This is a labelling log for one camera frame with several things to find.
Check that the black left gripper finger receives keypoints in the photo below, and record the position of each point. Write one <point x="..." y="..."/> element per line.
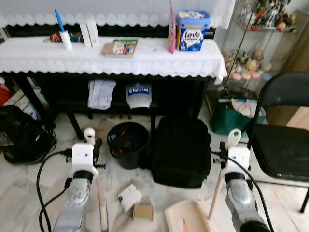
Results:
<point x="98" y="150"/>

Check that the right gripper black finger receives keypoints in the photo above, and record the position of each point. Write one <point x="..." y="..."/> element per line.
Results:
<point x="223" y="150"/>

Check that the small brown cardboard box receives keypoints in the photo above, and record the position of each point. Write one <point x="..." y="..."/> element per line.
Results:
<point x="143" y="212"/>

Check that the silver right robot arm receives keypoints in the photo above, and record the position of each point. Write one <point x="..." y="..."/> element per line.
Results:
<point x="241" y="195"/>

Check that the green bag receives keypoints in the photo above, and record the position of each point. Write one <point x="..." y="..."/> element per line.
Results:
<point x="227" y="123"/>

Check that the black round waste bin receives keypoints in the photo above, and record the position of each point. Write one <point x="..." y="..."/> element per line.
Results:
<point x="128" y="152"/>

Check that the black backpack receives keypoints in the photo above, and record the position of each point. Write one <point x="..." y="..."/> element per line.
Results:
<point x="181" y="152"/>

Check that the small white printed box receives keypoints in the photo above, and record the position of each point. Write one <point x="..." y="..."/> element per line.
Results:
<point x="129" y="197"/>

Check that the plain white cloth bag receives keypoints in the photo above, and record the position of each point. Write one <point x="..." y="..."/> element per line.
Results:
<point x="101" y="94"/>

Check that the black folding chair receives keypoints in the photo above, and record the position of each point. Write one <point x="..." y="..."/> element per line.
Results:
<point x="280" y="145"/>

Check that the white bag blue print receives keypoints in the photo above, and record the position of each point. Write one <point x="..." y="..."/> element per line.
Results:
<point x="138" y="94"/>

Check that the white lace tablecloth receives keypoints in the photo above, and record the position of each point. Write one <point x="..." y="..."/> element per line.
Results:
<point x="96" y="62"/>

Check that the green cover book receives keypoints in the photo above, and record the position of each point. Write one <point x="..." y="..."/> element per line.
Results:
<point x="120" y="47"/>

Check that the glass figurine display cabinet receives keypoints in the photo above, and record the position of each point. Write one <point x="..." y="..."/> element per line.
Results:
<point x="251" y="48"/>

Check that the brown wooden panel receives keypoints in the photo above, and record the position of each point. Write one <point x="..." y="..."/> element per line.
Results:
<point x="292" y="58"/>

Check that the dark red flat item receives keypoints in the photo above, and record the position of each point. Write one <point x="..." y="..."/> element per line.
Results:
<point x="75" y="36"/>

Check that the slim white box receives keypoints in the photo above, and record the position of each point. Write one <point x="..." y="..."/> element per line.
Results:
<point x="93" y="33"/>
<point x="85" y="35"/>

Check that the blue tub love print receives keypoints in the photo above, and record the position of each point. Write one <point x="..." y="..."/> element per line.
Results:
<point x="193" y="34"/>

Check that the pink upright folder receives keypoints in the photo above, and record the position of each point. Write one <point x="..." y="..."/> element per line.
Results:
<point x="171" y="29"/>

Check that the white lace curtain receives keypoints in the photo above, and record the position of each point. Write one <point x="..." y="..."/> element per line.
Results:
<point x="120" y="12"/>

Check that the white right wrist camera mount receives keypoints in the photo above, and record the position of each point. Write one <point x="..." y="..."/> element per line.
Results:
<point x="238" y="159"/>

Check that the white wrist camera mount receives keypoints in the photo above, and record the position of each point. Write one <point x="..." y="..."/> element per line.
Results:
<point x="238" y="159"/>
<point x="83" y="157"/>

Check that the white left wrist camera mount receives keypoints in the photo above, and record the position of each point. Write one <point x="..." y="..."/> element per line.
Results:
<point x="83" y="157"/>

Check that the black table frame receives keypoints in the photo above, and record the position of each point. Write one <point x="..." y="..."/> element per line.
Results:
<point x="178" y="94"/>

